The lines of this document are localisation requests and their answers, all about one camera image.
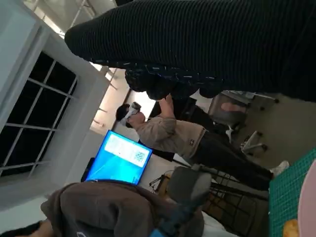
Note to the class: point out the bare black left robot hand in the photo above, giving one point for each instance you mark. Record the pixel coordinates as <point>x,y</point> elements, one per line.
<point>190,185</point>

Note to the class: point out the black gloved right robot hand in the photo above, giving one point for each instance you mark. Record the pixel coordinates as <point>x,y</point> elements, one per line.
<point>197,37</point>

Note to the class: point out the long twisted toy bread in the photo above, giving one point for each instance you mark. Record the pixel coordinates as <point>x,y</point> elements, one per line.
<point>291,228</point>

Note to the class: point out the pink bowl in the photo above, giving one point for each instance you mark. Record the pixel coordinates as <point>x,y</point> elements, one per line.
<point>308,209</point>

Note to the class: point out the person with white shoes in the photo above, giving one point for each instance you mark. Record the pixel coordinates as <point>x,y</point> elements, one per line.
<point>172,135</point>

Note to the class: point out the white office chair base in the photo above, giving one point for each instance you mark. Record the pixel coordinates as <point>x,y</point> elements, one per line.
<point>251,143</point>

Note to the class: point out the grey mesh office chair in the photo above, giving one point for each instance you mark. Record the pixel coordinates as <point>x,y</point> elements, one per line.
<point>227,108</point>

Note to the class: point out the lit blue computer monitor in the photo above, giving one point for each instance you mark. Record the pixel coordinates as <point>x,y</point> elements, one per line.
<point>116,160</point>

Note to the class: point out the person in light trousers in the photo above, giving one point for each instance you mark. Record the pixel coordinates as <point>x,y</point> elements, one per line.
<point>98,209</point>

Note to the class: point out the white VR headset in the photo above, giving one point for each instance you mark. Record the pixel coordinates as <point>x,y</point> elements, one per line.
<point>133,108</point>

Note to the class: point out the green cutting mat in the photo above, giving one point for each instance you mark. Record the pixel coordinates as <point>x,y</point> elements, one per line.
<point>286,197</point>

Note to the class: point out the dark gridded window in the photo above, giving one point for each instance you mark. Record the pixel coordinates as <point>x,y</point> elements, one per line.
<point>24,103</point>

